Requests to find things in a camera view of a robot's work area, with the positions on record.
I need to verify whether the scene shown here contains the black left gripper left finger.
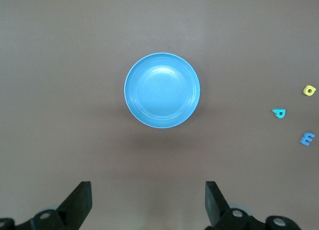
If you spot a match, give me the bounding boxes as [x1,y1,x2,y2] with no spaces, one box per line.
[0,181,93,230]

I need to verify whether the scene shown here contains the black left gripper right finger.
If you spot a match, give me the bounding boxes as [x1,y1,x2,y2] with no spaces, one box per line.
[205,181,303,230]

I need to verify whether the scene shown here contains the teal foam letter P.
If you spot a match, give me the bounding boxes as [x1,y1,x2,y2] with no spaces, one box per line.
[272,108,287,119]

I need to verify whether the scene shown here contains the blue foam letter E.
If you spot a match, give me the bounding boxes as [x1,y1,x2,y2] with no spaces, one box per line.
[299,132,316,146]

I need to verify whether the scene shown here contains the yellow foam letter D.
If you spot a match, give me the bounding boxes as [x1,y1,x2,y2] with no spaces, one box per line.
[303,84,317,97]

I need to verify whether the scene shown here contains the blue plate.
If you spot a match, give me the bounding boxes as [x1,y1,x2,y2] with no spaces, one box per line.
[124,52,201,129]

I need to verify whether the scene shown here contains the brown table cover sheet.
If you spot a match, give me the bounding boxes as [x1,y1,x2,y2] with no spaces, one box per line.
[0,0,319,230]

